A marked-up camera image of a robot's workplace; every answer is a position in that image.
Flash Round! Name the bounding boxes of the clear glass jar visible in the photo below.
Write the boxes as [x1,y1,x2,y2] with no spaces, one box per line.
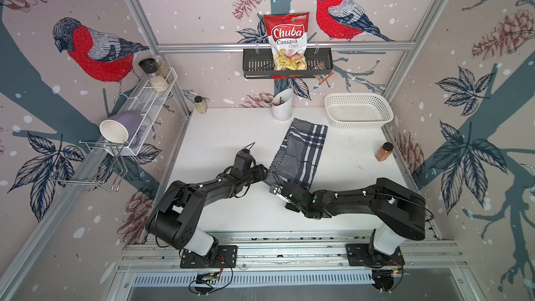
[155,55,174,84]

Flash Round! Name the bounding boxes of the white wire wall shelf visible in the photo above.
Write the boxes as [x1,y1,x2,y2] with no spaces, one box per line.
[108,68,178,156]

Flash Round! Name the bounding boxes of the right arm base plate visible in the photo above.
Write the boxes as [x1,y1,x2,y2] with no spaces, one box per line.
[346,243,405,269]

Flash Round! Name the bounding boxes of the red handled brush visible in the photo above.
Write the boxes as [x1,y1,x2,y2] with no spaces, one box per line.
[313,72,334,89]

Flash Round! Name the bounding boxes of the wire cup holder rack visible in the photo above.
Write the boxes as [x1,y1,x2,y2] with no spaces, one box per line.
[47,141,128,193]

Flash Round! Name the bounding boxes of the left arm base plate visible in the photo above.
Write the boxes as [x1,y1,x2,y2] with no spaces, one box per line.
[180,245,238,269]

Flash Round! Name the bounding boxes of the black wire wall basket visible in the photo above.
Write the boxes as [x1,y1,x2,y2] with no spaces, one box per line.
[242,48,333,79]

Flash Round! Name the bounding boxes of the white perforated plastic basket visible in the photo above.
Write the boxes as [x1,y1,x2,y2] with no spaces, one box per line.
[324,93,394,130]

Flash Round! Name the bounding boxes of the black lid spice jar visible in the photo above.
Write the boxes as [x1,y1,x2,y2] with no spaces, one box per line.
[139,58,169,93]

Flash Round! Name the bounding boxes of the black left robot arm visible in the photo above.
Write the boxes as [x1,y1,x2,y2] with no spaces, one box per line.
[145,149,268,260]

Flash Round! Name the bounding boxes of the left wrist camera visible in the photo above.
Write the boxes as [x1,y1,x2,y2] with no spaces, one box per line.
[234,149,254,173]

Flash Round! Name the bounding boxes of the brown spice bottle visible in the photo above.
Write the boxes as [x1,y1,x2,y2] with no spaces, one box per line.
[375,142,394,162]

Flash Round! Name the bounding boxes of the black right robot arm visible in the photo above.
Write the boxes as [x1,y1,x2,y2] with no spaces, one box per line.
[270,178,426,256]

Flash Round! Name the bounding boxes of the white utensil holder cup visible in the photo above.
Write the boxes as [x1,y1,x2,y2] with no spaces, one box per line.
[271,89,293,121]

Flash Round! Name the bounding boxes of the purple white cup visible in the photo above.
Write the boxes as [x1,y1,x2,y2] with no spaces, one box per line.
[99,111,143,144]

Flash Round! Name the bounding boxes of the small yellow spice jar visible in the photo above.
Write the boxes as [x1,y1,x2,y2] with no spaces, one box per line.
[194,96,208,114]

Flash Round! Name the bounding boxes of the grey plaid pillowcase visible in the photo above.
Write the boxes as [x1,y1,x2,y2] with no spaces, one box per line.
[265,118,328,190]

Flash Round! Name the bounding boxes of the red Chuba chips bag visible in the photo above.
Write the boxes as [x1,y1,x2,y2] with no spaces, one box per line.
[263,13,309,71]

